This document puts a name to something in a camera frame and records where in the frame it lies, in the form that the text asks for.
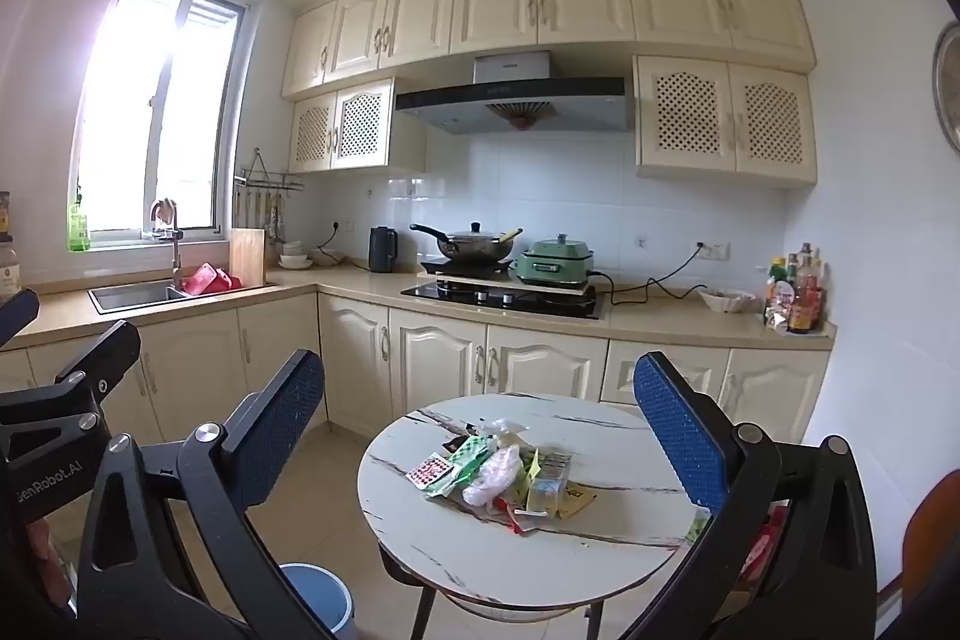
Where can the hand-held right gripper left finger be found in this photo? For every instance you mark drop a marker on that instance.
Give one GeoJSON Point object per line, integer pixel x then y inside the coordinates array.
{"type": "Point", "coordinates": [281, 430]}

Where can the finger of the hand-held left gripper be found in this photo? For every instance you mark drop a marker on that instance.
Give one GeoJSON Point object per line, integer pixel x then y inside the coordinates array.
{"type": "Point", "coordinates": [101, 351]}
{"type": "Point", "coordinates": [19, 311]}

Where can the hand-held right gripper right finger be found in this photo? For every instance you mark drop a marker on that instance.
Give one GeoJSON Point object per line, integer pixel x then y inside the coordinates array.
{"type": "Point", "coordinates": [679, 430]}

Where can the blue trash bin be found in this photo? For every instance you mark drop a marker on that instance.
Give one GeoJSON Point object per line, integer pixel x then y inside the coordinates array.
{"type": "Point", "coordinates": [315, 591]}

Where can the glass jar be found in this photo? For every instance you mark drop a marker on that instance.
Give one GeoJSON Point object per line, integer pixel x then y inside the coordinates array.
{"type": "Point", "coordinates": [9, 269]}

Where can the steel sink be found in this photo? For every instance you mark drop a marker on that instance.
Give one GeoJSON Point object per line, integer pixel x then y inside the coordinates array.
{"type": "Point", "coordinates": [135, 296]}

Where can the round white marble table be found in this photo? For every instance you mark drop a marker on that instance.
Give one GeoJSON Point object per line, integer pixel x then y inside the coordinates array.
{"type": "Point", "coordinates": [615, 445]}

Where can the dark sauce bottle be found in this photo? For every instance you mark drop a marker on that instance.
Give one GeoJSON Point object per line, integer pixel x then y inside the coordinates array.
{"type": "Point", "coordinates": [4, 212]}

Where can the green bottle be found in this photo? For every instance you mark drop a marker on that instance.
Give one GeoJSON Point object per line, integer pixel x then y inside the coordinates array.
{"type": "Point", "coordinates": [79, 231]}

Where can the red basin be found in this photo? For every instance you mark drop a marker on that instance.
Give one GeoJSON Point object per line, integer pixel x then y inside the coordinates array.
{"type": "Point", "coordinates": [206, 280]}

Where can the white bowl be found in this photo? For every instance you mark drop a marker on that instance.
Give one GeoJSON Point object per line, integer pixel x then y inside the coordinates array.
{"type": "Point", "coordinates": [727, 301]}

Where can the red snack bag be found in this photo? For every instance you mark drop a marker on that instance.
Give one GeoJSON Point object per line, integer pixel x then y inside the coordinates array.
{"type": "Point", "coordinates": [766, 539]}

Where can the pale green drink carton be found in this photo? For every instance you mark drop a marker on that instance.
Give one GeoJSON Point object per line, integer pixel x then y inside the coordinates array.
{"type": "Point", "coordinates": [547, 482]}

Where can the red dotted packet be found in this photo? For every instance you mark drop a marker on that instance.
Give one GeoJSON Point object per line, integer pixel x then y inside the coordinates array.
{"type": "Point", "coordinates": [429, 469]}

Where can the cream lower cabinets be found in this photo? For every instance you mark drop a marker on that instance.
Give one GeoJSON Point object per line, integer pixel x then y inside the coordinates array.
{"type": "Point", "coordinates": [435, 370]}

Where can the wooden cutting board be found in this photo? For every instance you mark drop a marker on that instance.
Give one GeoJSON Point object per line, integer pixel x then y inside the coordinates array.
{"type": "Point", "coordinates": [247, 257]}

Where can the stack of white bowls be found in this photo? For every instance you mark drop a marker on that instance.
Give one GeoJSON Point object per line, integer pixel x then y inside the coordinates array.
{"type": "Point", "coordinates": [296, 256]}

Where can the cluster of condiment bottles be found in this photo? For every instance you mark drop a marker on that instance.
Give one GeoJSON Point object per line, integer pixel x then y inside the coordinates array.
{"type": "Point", "coordinates": [795, 299]}

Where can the green snack packet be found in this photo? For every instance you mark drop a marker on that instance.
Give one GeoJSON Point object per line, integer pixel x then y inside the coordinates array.
{"type": "Point", "coordinates": [469, 456]}

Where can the black electric kettle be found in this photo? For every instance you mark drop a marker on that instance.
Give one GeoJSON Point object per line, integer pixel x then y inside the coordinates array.
{"type": "Point", "coordinates": [382, 250]}

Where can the green electric cooker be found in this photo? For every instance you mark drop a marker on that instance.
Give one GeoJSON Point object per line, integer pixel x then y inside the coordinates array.
{"type": "Point", "coordinates": [555, 261]}

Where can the black gas stove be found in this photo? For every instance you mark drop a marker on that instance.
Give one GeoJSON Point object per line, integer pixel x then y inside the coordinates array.
{"type": "Point", "coordinates": [510, 302]}

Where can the hanging utensil rack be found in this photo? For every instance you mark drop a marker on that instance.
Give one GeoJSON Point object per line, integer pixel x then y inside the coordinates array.
{"type": "Point", "coordinates": [262, 194]}

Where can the kitchen window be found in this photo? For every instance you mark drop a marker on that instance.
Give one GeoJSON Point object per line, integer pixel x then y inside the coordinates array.
{"type": "Point", "coordinates": [150, 85]}

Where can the wok with lid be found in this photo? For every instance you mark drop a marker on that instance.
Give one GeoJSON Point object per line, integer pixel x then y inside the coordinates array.
{"type": "Point", "coordinates": [469, 244]}

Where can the brown wooden chair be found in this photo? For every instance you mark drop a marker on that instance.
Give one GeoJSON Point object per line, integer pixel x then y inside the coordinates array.
{"type": "Point", "coordinates": [934, 535]}

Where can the large lattice door cabinet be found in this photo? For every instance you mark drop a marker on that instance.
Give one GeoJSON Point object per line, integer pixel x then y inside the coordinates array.
{"type": "Point", "coordinates": [720, 119]}

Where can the small lattice door cabinet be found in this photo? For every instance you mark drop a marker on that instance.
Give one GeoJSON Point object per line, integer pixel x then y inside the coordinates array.
{"type": "Point", "coordinates": [356, 123]}

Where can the black range hood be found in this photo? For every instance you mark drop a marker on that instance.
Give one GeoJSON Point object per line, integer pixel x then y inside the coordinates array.
{"type": "Point", "coordinates": [510, 96]}

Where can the white wall socket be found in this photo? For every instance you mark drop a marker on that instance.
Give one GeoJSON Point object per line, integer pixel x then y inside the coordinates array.
{"type": "Point", "coordinates": [712, 249]}

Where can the round silver wall disc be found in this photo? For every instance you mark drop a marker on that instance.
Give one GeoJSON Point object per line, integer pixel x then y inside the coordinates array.
{"type": "Point", "coordinates": [949, 85]}

